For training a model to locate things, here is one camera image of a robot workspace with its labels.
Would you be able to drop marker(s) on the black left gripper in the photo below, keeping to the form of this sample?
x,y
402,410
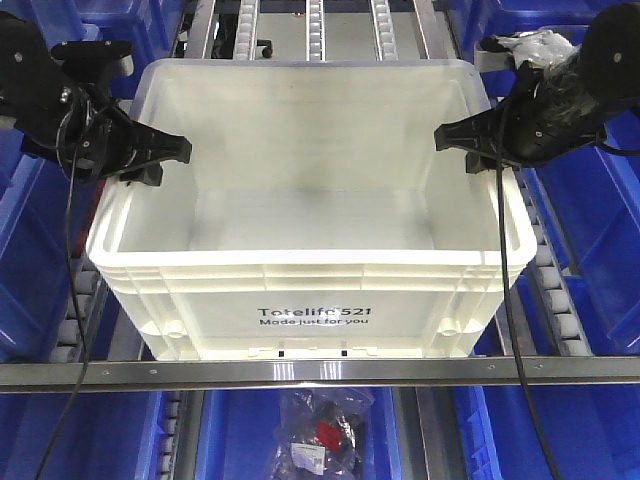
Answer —
x,y
90,138

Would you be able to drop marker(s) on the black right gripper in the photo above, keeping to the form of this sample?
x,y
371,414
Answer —
x,y
548,113

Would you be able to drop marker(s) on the white plastic Totelife bin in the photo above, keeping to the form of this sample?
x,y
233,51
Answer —
x,y
315,219

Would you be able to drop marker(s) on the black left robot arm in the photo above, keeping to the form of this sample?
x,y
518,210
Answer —
x,y
26,61

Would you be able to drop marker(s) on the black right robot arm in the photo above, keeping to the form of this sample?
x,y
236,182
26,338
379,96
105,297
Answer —
x,y
562,97

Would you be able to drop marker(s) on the blue bin left shelf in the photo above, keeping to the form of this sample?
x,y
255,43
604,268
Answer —
x,y
39,207

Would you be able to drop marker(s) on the blue bin shelf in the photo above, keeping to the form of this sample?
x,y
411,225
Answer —
x,y
589,202
39,207

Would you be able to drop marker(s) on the blue bin right shelf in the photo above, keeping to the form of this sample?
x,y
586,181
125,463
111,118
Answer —
x,y
589,202

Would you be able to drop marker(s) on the blue bin rear right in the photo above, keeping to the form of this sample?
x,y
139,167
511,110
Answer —
x,y
505,20

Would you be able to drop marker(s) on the blue bin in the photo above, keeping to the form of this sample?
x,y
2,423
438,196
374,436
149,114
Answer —
x,y
106,436
150,26
505,20
237,435
592,430

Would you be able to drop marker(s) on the blue bin rear left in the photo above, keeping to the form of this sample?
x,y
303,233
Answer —
x,y
150,26

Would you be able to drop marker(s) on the blue bin lower left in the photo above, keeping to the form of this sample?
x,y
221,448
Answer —
x,y
106,436

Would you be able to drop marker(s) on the blue bin lower centre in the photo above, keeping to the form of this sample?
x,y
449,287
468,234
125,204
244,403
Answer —
x,y
237,435

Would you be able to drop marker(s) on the blue bin lower right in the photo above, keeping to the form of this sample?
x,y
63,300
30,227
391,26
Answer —
x,y
592,430

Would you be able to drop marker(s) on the rear roller track right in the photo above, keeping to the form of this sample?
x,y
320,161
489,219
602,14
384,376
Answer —
x,y
383,31

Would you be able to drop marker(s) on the rear roller track left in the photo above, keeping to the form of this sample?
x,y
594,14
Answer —
x,y
246,33

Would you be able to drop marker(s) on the right white roller track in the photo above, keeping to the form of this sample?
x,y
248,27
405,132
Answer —
x,y
559,315

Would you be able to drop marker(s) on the white roller track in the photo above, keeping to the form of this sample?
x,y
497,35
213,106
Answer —
x,y
559,315
79,327

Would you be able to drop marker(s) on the left white roller track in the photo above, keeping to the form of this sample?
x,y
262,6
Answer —
x,y
79,327

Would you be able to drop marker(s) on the rear roller track centre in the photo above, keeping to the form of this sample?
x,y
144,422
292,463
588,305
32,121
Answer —
x,y
315,31

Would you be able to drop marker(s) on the plastic bag with parts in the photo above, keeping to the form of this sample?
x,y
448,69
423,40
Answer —
x,y
322,433

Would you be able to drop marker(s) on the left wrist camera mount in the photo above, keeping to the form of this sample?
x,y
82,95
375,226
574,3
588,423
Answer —
x,y
95,63

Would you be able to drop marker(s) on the steel shelf front rail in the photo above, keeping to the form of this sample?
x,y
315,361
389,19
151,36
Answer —
x,y
111,376

